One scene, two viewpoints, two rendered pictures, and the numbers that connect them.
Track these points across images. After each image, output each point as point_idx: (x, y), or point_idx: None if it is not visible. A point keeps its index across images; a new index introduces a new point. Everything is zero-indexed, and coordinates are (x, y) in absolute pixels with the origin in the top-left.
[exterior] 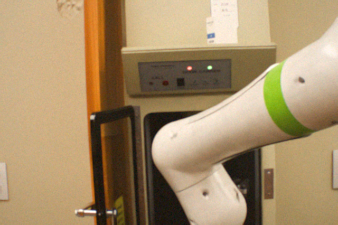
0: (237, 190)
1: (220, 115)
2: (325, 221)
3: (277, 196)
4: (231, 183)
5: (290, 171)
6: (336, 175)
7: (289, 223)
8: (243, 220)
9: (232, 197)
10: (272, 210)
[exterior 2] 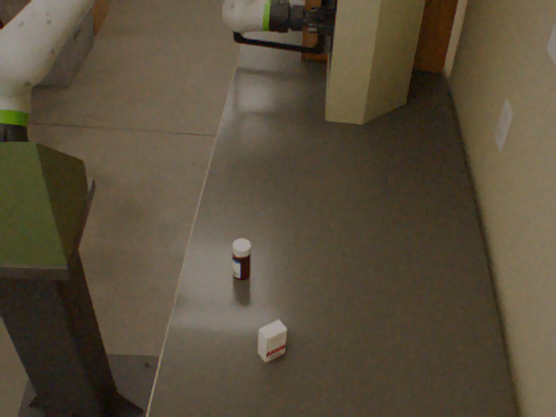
0: (234, 6)
1: None
2: (486, 162)
3: (484, 103)
4: (233, 0)
5: (492, 89)
6: (498, 125)
7: (479, 135)
8: (230, 25)
9: (226, 6)
10: (332, 61)
